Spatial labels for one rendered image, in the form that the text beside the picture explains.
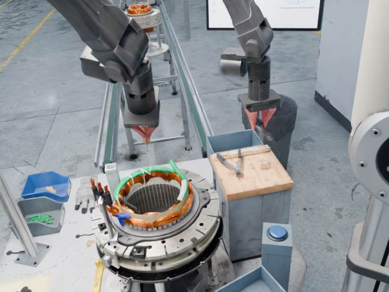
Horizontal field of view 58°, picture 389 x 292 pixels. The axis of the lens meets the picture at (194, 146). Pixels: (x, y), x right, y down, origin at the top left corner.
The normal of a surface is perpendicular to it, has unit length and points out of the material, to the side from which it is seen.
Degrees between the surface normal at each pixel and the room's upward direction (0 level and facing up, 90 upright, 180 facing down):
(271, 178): 0
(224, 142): 90
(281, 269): 90
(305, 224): 0
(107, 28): 81
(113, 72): 124
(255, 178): 0
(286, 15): 83
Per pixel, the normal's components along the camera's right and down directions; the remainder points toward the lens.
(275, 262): -0.20, 0.55
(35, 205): 0.13, 0.50
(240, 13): -0.50, 0.47
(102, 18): 0.80, 0.12
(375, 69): -0.81, 0.54
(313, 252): -0.08, -0.83
